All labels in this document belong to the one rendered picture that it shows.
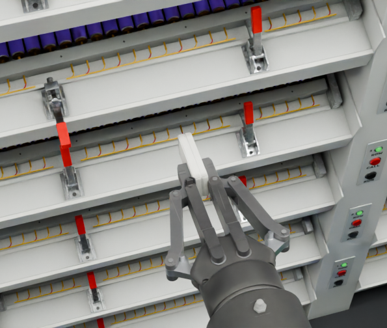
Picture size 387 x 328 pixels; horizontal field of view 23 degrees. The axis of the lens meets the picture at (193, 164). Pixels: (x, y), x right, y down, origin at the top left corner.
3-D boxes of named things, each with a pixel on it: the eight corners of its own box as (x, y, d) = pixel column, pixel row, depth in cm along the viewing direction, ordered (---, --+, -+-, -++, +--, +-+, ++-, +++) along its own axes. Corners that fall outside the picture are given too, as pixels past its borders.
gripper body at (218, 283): (209, 349, 89) (183, 274, 96) (294, 327, 90) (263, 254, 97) (205, 302, 84) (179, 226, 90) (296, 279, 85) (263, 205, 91)
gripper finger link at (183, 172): (200, 205, 98) (172, 212, 97) (187, 172, 101) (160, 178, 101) (199, 195, 97) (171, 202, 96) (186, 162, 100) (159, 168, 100)
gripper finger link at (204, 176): (201, 177, 98) (208, 176, 98) (183, 133, 102) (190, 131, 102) (202, 197, 100) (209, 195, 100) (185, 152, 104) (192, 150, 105)
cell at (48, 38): (45, 4, 124) (57, 49, 122) (32, 7, 123) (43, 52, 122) (45, -2, 122) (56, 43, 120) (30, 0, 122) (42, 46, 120)
